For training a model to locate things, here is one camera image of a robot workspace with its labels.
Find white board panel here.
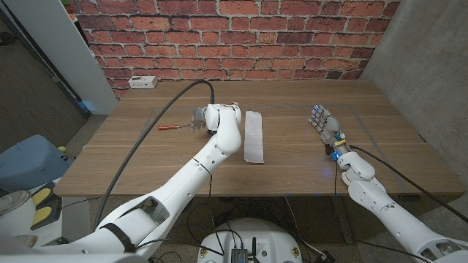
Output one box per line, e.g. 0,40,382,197
3,0,118,115

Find grey electronics box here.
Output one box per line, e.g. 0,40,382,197
230,248,249,263

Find thin black left wrist cable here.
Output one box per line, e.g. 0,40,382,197
207,174,214,224

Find black yellow foot pedal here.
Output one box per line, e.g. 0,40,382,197
29,181,63,231

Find white floor cable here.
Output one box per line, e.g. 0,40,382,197
284,197,327,259

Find blue plastic bin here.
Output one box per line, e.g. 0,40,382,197
0,134,73,194

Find white cloth strip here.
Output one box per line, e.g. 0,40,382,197
244,110,265,164

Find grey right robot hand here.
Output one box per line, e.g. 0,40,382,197
307,104,352,162

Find printed brick backdrop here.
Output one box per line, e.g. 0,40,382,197
69,0,401,99

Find white power strip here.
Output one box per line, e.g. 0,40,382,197
128,75,159,90

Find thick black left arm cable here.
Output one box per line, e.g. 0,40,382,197
93,79,216,232

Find white round appliance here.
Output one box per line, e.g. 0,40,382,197
0,189,32,217

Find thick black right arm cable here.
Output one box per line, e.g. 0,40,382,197
350,145,468,224

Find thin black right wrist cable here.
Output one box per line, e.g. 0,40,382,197
333,160,432,262

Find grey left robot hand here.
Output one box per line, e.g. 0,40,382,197
189,107,208,134

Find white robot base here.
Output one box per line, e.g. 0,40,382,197
197,218,303,263

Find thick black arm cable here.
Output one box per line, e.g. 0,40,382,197
93,79,216,232
350,145,468,224

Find white robot chest panel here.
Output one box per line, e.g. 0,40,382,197
0,253,150,263

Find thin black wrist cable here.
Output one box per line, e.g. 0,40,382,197
333,160,432,262
207,174,214,224

